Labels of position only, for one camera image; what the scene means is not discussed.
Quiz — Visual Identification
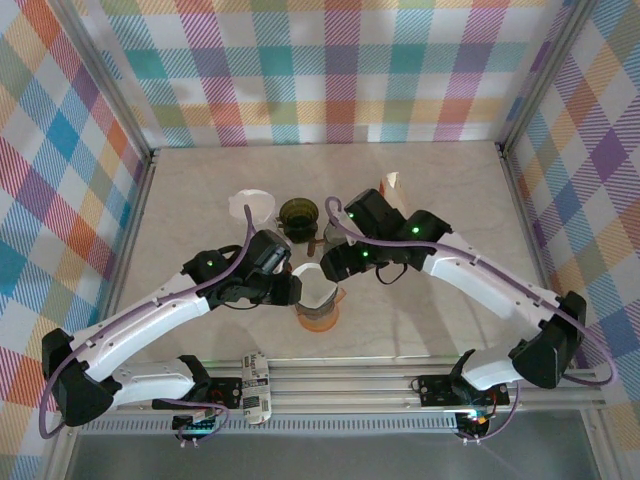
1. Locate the orange white filter box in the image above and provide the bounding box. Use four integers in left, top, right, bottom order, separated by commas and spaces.
378, 170, 410, 217

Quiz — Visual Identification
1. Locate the white paper coffee filter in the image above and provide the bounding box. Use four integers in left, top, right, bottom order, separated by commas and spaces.
233, 188, 277, 224
291, 263, 342, 312

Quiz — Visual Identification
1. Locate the clear glass coffee dripper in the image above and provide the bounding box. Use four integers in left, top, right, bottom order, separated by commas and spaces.
225, 187, 278, 226

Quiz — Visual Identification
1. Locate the orange coffee dripper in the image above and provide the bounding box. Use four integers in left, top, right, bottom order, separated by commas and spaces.
293, 290, 347, 335

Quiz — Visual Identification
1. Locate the dark green coffee dripper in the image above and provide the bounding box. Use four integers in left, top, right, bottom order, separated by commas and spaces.
276, 197, 322, 245

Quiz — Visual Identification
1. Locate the newsprint wrapped roll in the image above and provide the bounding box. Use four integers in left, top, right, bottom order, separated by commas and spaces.
240, 351, 274, 428

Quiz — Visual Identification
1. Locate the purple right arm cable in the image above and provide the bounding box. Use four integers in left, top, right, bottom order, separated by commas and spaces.
324, 195, 617, 446

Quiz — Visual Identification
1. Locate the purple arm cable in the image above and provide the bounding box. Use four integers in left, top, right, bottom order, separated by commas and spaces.
41, 203, 262, 442
324, 195, 617, 446

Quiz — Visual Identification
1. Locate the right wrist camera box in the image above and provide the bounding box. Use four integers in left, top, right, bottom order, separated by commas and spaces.
343, 188, 408, 237

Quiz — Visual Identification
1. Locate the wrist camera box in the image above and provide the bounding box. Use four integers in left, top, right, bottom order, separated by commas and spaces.
248, 231, 293, 275
343, 188, 408, 237

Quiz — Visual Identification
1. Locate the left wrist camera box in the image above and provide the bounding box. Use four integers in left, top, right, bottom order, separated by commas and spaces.
248, 231, 293, 275

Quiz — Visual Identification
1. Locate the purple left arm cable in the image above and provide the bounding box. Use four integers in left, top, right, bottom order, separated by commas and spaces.
41, 203, 262, 442

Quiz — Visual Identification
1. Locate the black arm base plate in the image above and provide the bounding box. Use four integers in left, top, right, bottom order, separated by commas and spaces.
151, 375, 244, 412
416, 373, 512, 408

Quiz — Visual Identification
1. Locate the aluminium table side rail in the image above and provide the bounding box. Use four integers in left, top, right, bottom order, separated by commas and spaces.
99, 148, 161, 321
497, 143, 556, 301

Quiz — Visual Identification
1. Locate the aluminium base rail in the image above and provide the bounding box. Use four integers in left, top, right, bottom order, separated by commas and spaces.
53, 356, 610, 417

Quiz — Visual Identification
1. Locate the slotted grey cable duct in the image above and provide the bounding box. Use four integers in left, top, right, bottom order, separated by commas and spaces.
74, 416, 462, 437

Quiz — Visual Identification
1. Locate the aluminium frame post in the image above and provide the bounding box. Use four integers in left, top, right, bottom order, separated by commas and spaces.
498, 0, 601, 154
52, 0, 154, 160

